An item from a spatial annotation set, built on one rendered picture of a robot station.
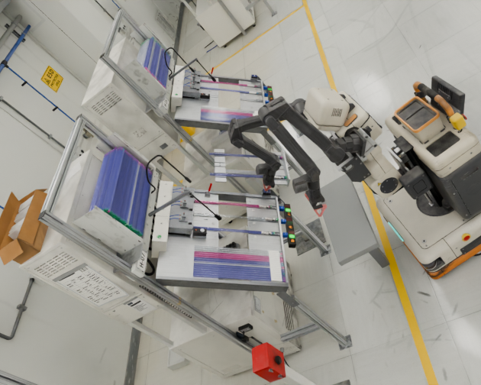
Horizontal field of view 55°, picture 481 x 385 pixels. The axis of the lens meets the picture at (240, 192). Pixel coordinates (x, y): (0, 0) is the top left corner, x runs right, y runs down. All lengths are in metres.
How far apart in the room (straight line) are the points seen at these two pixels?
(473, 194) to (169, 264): 1.66
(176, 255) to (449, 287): 1.60
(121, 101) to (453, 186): 2.27
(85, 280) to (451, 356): 1.98
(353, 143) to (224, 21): 5.06
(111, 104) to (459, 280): 2.58
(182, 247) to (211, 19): 4.83
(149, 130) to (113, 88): 0.42
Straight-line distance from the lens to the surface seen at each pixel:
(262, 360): 2.40
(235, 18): 7.02
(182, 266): 2.56
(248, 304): 2.83
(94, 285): 2.59
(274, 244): 2.75
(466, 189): 2.68
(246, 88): 4.05
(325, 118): 2.22
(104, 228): 2.39
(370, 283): 3.23
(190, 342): 3.06
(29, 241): 2.46
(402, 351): 2.97
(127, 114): 3.57
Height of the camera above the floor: 2.60
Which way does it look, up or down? 35 degrees down
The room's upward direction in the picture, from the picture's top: 46 degrees counter-clockwise
